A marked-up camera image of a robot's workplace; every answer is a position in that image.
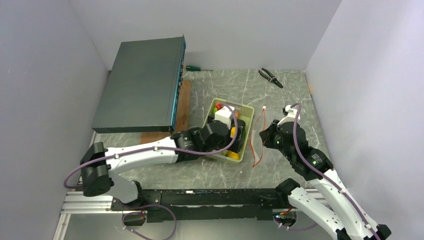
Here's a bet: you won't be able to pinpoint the clear zip bag orange zipper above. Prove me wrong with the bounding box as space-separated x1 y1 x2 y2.
248 104 319 180

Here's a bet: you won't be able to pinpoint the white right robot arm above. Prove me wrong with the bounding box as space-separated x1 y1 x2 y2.
259 119 392 240

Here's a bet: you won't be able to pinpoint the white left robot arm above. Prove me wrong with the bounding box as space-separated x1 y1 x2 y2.
80 120 244 210

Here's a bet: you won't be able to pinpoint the light green perforated basket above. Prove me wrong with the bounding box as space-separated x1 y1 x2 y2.
203 97 255 164

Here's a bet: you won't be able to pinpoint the wooden board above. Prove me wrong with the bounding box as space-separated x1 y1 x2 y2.
139 80 191 144

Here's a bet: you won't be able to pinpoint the dark grey metal box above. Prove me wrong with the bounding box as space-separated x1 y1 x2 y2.
91 36 187 134

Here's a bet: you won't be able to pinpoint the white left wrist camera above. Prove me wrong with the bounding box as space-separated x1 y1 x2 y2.
214 105 235 130

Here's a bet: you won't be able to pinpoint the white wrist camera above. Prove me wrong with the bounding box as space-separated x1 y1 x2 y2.
280 105 298 124
214 105 235 130

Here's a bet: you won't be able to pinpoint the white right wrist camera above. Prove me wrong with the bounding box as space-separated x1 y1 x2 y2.
280 105 298 124

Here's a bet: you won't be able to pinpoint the black handled pliers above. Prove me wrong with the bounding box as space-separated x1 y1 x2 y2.
258 68 284 89

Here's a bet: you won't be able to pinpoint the green handled screwdriver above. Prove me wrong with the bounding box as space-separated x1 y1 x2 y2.
185 65 211 72

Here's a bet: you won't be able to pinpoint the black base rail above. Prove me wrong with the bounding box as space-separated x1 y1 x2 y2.
111 188 291 223

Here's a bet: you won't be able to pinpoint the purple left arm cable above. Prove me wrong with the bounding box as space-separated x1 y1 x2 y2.
63 103 240 240

